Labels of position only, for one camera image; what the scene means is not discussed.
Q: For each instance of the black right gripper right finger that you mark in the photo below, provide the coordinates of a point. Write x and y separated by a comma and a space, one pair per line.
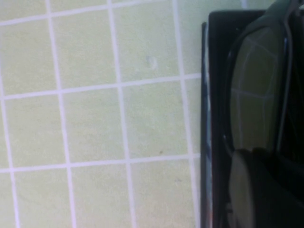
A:
285, 175

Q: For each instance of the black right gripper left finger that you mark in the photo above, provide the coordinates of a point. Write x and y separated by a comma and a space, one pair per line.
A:
242, 190

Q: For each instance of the black framed glasses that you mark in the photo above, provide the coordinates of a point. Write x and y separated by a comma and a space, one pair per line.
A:
256, 83

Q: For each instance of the black glasses case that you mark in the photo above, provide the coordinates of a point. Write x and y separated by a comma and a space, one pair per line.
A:
216, 71

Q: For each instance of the green checked tablecloth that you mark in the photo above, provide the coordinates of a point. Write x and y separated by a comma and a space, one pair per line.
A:
95, 118

